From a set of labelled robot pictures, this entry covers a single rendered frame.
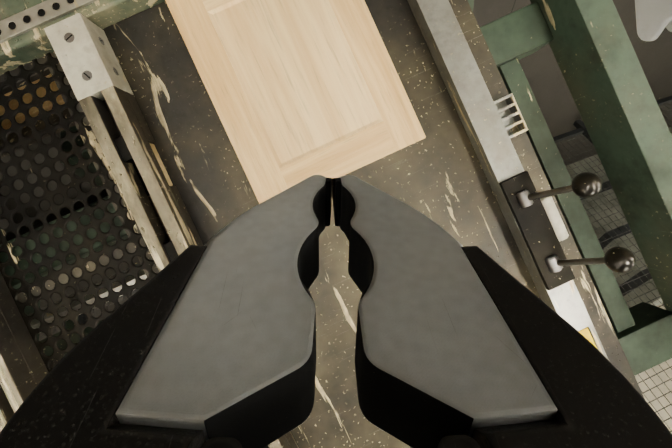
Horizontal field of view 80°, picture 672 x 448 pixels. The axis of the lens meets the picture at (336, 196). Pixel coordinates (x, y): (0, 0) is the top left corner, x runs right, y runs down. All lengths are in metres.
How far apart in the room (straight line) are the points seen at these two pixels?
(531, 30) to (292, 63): 0.45
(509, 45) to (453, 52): 0.16
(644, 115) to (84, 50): 0.92
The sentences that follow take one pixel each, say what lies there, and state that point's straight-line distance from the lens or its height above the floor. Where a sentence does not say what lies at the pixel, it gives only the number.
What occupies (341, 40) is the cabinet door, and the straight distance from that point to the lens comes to 0.75.
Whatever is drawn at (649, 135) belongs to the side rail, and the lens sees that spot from 0.87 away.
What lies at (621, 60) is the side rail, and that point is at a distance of 0.86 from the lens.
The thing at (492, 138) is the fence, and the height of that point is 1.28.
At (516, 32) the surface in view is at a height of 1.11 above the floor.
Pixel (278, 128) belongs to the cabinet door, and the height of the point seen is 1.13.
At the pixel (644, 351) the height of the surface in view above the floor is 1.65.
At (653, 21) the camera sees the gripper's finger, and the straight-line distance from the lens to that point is 0.51.
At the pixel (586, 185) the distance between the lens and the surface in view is 0.67.
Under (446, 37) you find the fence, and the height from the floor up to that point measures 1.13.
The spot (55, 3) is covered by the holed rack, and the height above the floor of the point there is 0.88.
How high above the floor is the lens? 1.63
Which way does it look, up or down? 32 degrees down
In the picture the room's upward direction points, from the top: 155 degrees clockwise
